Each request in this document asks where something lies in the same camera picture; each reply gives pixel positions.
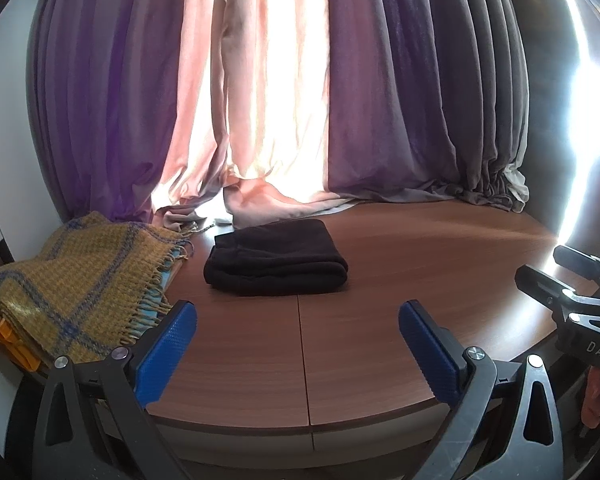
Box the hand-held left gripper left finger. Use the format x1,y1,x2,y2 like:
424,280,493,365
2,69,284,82
32,299,198,480

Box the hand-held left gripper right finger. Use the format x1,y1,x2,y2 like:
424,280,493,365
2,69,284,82
398,300,569,480

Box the black pants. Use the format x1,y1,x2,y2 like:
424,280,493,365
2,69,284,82
203,219,350,297

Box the pink curtain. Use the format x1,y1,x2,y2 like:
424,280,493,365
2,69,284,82
151,0,358,230

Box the grey curtain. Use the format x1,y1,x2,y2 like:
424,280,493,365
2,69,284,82
420,0,528,211

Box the yellow plaid fringed blanket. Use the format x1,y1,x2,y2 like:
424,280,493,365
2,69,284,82
0,211,194,370

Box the white curtain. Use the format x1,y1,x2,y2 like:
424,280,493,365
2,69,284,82
500,160,529,214

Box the orange plastic object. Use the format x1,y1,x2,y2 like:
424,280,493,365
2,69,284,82
0,319,42,373

